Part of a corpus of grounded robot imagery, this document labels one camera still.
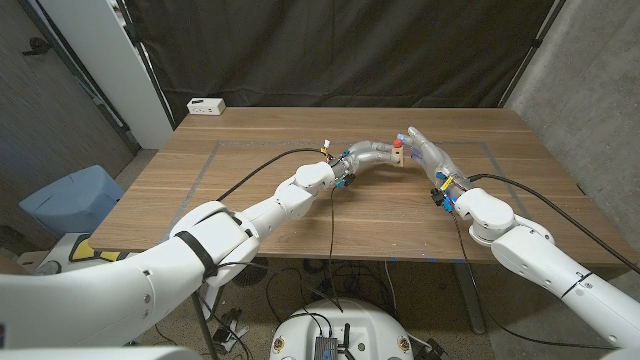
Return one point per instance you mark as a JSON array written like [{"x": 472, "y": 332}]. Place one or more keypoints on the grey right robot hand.
[{"x": 440, "y": 160}]

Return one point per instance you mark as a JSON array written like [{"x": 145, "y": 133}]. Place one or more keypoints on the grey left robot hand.
[{"x": 367, "y": 155}]

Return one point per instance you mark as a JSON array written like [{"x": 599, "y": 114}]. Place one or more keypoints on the small wooden block with holes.
[{"x": 398, "y": 157}]

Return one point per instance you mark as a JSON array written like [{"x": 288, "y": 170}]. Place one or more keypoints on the red-headed screw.
[{"x": 397, "y": 144}]

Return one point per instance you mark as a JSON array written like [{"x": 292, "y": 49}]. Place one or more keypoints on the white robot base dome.
[{"x": 360, "y": 320}]

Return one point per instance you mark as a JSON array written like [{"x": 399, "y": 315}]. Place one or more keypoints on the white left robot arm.
[{"x": 175, "y": 260}]

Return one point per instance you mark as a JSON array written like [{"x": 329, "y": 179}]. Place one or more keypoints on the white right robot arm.
[{"x": 540, "y": 260}]

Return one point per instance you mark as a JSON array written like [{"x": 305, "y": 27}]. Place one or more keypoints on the grey tape outline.
[{"x": 475, "y": 145}]

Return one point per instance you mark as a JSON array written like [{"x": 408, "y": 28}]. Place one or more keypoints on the black backdrop curtain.
[{"x": 340, "y": 50}]

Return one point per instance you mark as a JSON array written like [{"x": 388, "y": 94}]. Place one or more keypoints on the black backdrop stand pole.
[
  {"x": 147, "y": 70},
  {"x": 530, "y": 50}
]

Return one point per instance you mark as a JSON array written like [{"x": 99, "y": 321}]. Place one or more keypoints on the grey table leg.
[{"x": 470, "y": 300}]

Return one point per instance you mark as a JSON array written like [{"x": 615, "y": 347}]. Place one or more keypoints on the round black floor fan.
[{"x": 252, "y": 274}]

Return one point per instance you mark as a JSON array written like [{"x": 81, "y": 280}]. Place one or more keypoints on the white power strip box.
[{"x": 205, "y": 106}]

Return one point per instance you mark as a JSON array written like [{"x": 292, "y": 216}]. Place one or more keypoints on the black floor device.
[{"x": 436, "y": 350}]

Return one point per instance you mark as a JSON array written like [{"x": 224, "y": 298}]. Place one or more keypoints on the grey electronics box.
[{"x": 326, "y": 347}]

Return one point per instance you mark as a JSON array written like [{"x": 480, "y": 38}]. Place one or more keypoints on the white table leg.
[{"x": 210, "y": 305}]

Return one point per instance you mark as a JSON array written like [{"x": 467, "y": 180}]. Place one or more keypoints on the black and white floor gadget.
[{"x": 227, "y": 330}]

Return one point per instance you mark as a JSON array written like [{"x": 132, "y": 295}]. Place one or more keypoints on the white column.
[{"x": 115, "y": 65}]

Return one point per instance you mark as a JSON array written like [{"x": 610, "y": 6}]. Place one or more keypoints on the blue plastic bin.
[{"x": 75, "y": 200}]

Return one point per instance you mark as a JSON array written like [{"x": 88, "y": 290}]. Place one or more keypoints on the dark grey door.
[{"x": 45, "y": 115}]

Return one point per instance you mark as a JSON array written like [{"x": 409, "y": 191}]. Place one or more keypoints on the white robot torso edge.
[{"x": 100, "y": 354}]

